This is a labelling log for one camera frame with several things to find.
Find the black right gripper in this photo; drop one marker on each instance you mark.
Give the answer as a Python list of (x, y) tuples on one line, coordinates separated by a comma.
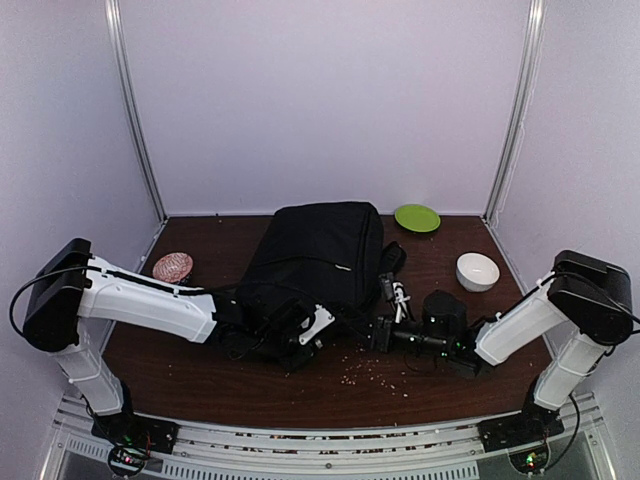
[(382, 334)]

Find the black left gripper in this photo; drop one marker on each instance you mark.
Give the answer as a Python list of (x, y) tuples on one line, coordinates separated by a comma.
[(295, 362)]

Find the black student backpack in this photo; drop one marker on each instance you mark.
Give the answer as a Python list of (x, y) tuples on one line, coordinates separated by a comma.
[(330, 254)]

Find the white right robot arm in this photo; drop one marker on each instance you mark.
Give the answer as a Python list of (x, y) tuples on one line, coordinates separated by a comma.
[(593, 296)]

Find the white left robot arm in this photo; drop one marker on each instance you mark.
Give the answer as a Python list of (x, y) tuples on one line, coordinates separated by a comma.
[(76, 286)]

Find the white bowl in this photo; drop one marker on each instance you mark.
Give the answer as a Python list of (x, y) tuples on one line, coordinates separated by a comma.
[(476, 272)]

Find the green plate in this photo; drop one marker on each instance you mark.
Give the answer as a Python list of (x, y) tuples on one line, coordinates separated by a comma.
[(417, 218)]

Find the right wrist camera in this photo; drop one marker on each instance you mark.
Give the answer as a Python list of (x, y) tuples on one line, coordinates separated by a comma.
[(395, 295)]

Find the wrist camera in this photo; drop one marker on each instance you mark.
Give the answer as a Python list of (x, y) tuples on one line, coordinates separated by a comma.
[(395, 295), (315, 324)]

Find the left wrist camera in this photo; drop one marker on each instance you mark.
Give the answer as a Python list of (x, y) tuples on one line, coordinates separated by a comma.
[(315, 324)]

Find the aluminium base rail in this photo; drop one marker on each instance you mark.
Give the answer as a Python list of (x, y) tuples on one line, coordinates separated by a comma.
[(443, 450)]

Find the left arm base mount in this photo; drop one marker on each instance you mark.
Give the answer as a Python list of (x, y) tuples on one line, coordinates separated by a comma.
[(139, 432)]

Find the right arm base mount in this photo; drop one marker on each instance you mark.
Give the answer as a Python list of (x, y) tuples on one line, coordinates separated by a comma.
[(518, 429)]

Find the right aluminium frame post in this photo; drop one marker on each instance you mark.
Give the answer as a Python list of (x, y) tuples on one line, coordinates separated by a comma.
[(515, 128)]

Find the aluminium frame post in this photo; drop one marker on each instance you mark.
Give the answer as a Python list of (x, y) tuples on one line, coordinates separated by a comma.
[(117, 38), (515, 128)]

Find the left aluminium frame post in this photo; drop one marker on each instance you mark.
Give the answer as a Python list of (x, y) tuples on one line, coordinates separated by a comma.
[(117, 38)]

